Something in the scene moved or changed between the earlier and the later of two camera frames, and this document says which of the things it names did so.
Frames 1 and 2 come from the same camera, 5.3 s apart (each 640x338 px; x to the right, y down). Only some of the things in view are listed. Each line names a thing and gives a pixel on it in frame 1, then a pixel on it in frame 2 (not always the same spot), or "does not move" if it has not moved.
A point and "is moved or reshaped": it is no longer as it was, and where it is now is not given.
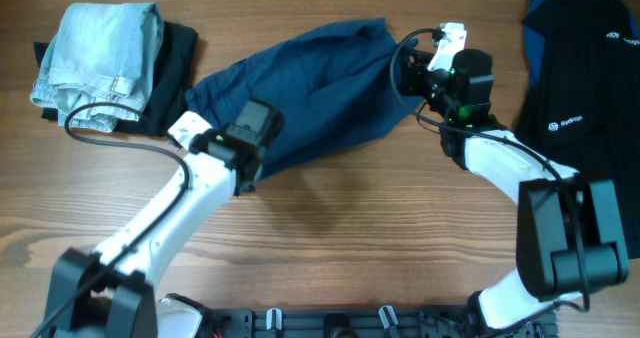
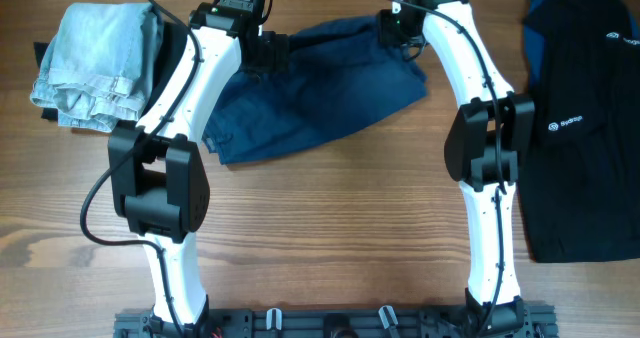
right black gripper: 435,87 -> 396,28
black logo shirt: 586,115 does not move
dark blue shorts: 331,81 is moved or reshaped
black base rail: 366,322 does not move
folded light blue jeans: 107,52 does not move
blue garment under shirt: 535,43 does not move
